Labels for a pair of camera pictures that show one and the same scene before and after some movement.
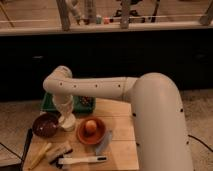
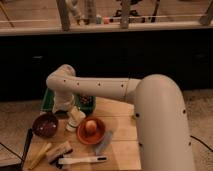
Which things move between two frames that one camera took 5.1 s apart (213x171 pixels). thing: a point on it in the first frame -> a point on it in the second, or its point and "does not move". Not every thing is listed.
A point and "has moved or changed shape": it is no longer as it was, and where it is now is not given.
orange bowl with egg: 97,137 does not move
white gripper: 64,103 does not move
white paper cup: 67,121 has moved or changed shape
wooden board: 103,140 does not move
